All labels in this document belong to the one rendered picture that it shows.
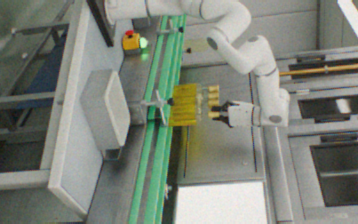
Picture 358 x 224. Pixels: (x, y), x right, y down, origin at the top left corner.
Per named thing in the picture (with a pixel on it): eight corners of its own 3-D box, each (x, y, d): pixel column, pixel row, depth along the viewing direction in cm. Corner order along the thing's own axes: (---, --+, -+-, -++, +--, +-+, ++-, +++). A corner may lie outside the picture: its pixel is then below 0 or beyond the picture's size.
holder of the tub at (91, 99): (102, 161, 152) (123, 160, 151) (78, 99, 136) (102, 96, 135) (111, 131, 166) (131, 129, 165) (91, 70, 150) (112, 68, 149)
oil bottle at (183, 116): (152, 129, 178) (202, 124, 175) (149, 118, 175) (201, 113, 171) (154, 120, 182) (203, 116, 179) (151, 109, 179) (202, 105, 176)
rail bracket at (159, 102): (147, 129, 166) (178, 126, 164) (137, 93, 156) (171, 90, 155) (147, 124, 169) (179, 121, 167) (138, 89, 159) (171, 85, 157)
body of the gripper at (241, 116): (259, 120, 174) (232, 118, 178) (258, 100, 169) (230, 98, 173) (256, 132, 169) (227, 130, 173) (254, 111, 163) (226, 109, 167)
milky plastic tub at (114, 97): (99, 151, 149) (123, 149, 148) (80, 99, 136) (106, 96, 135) (108, 120, 163) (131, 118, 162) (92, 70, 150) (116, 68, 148)
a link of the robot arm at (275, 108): (255, 62, 156) (272, 104, 168) (248, 85, 147) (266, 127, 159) (277, 58, 152) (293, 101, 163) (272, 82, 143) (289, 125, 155)
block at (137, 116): (128, 127, 166) (146, 125, 165) (122, 108, 160) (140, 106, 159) (130, 122, 169) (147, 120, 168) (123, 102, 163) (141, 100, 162)
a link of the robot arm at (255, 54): (248, 54, 161) (221, 79, 157) (228, 6, 149) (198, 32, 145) (281, 62, 149) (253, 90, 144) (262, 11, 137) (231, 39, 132)
